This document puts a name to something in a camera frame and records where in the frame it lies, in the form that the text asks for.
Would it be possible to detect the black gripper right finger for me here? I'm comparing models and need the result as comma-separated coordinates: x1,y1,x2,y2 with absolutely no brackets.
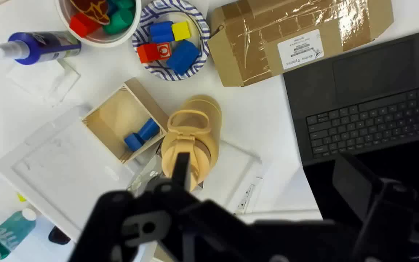
331,152,382,222

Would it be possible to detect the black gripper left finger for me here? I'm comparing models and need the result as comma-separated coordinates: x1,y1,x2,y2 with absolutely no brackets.
170,151,191,193

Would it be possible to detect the small blue cube block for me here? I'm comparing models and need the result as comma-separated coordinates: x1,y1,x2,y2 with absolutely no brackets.
122,131,143,152

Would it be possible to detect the open wooden box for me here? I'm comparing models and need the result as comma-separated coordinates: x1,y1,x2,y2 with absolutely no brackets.
81,77,170,164

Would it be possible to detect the large blue block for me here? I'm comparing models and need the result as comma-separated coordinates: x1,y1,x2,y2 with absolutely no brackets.
164,39,202,77

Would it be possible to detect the red letter cube block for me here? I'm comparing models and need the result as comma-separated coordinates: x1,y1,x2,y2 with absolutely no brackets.
154,42,174,62

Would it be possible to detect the wide blue cylinder block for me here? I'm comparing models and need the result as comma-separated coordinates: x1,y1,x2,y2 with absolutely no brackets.
148,18,175,45

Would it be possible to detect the yellow cube block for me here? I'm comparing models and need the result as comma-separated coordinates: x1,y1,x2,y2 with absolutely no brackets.
170,18,193,42

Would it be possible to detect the taped cardboard box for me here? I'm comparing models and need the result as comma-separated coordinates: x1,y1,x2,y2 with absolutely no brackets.
206,0,395,88

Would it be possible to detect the green cylinder block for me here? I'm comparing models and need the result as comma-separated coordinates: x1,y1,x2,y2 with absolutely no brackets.
109,0,136,11

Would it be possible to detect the white plastic bowl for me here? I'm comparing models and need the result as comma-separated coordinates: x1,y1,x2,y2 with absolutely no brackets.
53,0,142,49

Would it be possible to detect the tan plastic bottle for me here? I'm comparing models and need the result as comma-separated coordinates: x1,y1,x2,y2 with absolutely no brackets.
158,93,222,193

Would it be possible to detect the black laptop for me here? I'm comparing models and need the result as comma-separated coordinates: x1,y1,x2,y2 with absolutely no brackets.
282,26,419,262

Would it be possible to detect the large white plastic tray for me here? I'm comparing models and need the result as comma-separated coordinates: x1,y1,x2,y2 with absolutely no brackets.
0,103,145,244

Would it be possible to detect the small black object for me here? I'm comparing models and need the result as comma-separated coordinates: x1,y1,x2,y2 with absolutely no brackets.
46,224,72,246

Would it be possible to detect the blue patterned paper plate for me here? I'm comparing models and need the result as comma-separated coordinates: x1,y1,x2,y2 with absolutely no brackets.
130,0,212,83

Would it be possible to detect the small white plastic tray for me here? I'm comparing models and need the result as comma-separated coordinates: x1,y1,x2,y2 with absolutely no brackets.
4,56,82,106

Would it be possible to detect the brown yellow giraffe toy piece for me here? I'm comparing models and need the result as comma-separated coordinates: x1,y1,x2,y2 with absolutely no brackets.
69,0,111,26

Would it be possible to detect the blue marker pen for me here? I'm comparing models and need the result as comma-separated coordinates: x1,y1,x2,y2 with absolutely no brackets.
0,30,82,67

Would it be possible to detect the teal plastic bottle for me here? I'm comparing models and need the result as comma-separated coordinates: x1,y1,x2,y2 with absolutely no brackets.
0,206,39,262

